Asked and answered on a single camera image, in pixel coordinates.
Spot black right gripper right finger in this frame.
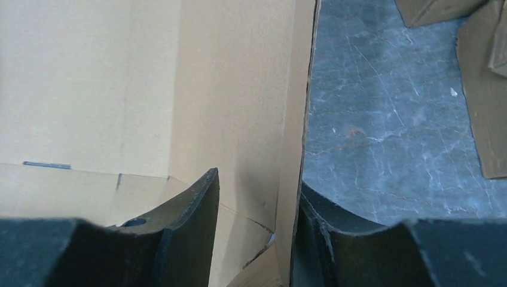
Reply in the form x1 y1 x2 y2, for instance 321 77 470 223
291 184 506 286

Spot brown cardboard box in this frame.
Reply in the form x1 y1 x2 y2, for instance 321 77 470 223
1 1 320 286

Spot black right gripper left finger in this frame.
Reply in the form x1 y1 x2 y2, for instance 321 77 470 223
1 168 219 286

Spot leaning folded cardboard box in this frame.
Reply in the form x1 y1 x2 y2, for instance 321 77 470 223
456 1 506 179

